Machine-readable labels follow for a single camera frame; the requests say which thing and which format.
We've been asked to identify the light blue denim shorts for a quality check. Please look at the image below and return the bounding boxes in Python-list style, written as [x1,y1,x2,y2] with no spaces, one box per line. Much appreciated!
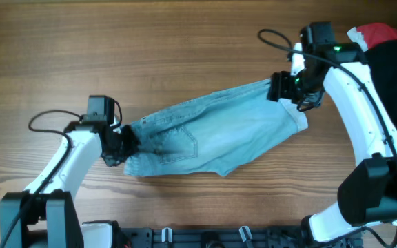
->
[124,79,308,177]

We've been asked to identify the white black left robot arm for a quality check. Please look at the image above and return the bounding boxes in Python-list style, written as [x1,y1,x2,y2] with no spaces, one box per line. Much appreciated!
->
[0,121,139,247]

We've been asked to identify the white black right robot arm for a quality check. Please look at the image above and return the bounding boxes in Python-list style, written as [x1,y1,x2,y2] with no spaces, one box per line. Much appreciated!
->
[268,43,397,247]

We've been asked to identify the red and white garment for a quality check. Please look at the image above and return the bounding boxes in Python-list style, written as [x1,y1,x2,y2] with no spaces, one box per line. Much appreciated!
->
[347,23,397,52]

